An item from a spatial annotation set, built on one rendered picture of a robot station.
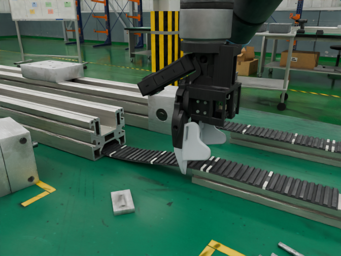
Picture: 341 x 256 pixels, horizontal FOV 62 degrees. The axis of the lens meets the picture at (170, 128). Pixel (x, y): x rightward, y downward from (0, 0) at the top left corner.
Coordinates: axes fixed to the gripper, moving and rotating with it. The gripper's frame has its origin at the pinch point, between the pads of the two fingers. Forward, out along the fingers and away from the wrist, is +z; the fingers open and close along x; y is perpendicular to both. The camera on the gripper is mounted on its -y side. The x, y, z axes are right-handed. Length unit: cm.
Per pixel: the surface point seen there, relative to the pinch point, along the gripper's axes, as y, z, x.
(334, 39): 4, 9, 469
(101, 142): -18.2, 0.1, -2.6
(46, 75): -54, -7, 13
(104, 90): -32.1, -5.1, 14.0
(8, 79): -77, -3, 15
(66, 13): -452, -27, 363
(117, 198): -5.4, 2.4, -12.8
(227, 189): 8.1, 2.3, -2.0
